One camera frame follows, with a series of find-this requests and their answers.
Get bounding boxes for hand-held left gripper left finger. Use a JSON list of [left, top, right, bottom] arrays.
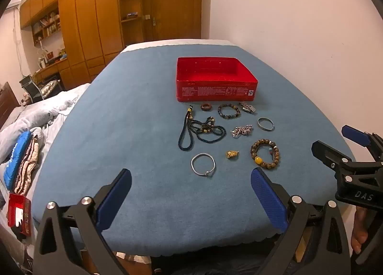
[[34, 169, 132, 275]]

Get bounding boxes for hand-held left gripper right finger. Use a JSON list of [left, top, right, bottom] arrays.
[[250, 167, 352, 275]]

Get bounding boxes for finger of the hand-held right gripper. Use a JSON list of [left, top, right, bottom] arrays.
[[342, 125, 383, 162], [311, 140, 383, 185]]

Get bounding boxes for wooden bead bracelet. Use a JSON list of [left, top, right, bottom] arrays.
[[250, 139, 281, 170]]

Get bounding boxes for thin silver bangle with bead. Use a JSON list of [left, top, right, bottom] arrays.
[[191, 153, 216, 177]]

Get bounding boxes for silver chain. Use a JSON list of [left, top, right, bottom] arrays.
[[230, 125, 253, 138]]

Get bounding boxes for black cord bead necklace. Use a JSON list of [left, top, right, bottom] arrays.
[[179, 107, 226, 152]]

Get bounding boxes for red tin box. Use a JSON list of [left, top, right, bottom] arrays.
[[175, 57, 258, 104]]

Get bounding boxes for person's right hand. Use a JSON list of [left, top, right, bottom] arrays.
[[351, 207, 369, 255]]

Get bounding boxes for silver metal watch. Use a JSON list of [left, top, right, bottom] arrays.
[[239, 101, 257, 113]]

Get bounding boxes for blue tablecloth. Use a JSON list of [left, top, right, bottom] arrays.
[[31, 42, 356, 256]]

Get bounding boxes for folded striped clothes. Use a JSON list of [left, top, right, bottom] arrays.
[[15, 134, 41, 195]]

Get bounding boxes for blue folded cloth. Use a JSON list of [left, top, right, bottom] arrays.
[[4, 132, 32, 190]]

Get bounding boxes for grey bedding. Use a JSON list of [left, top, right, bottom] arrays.
[[0, 84, 90, 162]]

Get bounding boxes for patterned cushion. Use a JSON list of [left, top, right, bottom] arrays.
[[42, 81, 59, 96]]

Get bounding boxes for black office chair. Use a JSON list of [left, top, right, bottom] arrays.
[[19, 75, 45, 104]]

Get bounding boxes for dark wooden headboard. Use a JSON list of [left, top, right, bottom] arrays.
[[0, 82, 20, 129]]

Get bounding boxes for wooden desk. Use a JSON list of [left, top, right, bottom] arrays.
[[33, 60, 71, 90]]

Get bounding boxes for white undercloth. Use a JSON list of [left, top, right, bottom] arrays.
[[120, 38, 237, 54]]

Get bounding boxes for wooden open shelf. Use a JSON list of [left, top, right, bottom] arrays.
[[118, 0, 146, 48]]

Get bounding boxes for wooden wardrobe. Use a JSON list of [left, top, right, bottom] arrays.
[[19, 0, 124, 90]]

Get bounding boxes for row of books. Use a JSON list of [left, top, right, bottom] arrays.
[[31, 12, 62, 39]]

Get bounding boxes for wooden door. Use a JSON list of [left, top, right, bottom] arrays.
[[142, 0, 202, 42]]

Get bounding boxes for multicolour bead bracelet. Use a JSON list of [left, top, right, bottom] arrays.
[[217, 104, 241, 119]]

